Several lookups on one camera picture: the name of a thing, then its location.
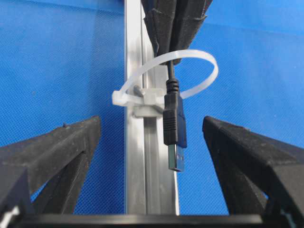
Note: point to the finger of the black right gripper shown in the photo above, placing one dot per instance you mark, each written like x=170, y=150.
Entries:
x=189, y=17
x=159, y=18

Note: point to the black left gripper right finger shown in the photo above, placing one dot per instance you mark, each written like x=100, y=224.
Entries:
x=258, y=175

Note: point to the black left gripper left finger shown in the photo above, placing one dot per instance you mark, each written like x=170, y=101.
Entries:
x=45, y=174

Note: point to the white zip tie loop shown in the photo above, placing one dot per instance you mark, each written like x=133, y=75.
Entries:
x=121, y=98

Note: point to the blue cloth board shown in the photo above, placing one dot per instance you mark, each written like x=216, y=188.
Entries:
x=60, y=61

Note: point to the white zip tie mount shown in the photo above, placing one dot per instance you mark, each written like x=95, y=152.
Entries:
x=153, y=102

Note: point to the aluminium extrusion rail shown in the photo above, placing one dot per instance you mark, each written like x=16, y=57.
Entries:
x=150, y=187

